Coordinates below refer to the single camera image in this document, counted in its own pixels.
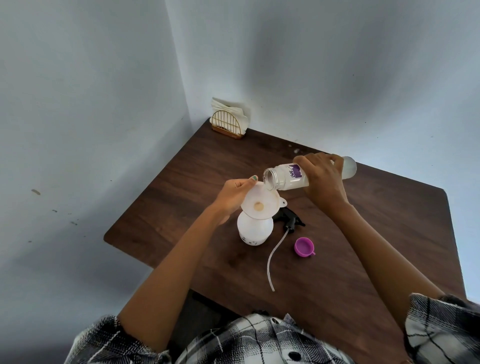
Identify person's right hand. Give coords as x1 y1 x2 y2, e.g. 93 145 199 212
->
292 152 352 217

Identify person's left hand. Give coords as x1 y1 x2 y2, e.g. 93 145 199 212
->
209 174 260 226

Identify white plastic funnel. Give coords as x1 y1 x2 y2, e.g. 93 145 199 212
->
240 181 289 221

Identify tall frosted clear bottle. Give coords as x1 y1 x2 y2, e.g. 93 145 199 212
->
262 155 358 192

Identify white spray bottle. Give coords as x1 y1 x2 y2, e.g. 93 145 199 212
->
236 210 274 247

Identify black spray trigger head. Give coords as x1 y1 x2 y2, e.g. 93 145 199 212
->
266 206 307 293

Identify purple bottle cap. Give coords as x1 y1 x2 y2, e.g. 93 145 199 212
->
293 236 317 259

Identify person's right forearm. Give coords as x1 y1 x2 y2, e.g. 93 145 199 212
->
329 202 445 331

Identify person's left forearm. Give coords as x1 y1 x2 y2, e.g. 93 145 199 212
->
117 206 226 353

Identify dark wooden table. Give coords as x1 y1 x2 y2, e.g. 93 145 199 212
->
103 119 468 364

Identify white paper napkins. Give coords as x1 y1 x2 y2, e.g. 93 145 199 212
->
209 97 250 134

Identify black white plaid shirt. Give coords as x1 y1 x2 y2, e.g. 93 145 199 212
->
64 293 480 364

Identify gold wire napkin holder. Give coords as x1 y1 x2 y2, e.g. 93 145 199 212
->
209 109 245 140

